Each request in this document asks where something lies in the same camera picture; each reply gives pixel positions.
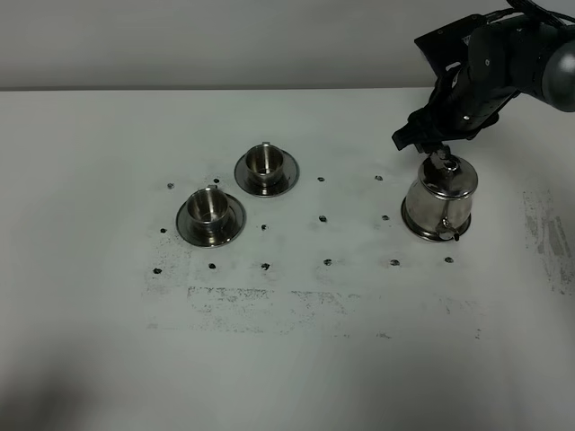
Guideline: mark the steel teapot saucer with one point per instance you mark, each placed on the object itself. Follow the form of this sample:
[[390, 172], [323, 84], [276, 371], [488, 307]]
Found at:
[[443, 232]]

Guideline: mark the rear stainless steel teacup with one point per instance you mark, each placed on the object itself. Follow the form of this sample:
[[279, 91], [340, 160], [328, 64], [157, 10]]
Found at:
[[264, 164]]

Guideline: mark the rear steel saucer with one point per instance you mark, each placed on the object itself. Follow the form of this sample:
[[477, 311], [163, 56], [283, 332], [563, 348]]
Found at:
[[285, 184]]

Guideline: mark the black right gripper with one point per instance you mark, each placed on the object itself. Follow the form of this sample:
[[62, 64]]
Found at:
[[451, 113]]

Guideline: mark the stainless steel teapot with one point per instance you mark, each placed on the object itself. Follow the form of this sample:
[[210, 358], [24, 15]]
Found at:
[[444, 188]]

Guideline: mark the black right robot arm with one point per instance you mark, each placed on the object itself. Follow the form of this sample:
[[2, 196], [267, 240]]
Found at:
[[482, 62]]

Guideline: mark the front steel saucer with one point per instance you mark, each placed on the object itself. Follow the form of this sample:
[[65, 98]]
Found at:
[[203, 239]]

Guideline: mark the stainless steel teacup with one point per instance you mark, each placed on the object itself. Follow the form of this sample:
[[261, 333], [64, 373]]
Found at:
[[208, 209], [264, 164]]

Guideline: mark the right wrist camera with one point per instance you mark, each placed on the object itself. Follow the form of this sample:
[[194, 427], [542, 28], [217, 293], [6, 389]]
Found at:
[[448, 45]]

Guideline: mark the front stainless steel teacup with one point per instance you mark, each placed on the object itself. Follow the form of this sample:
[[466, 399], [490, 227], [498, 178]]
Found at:
[[208, 209]]

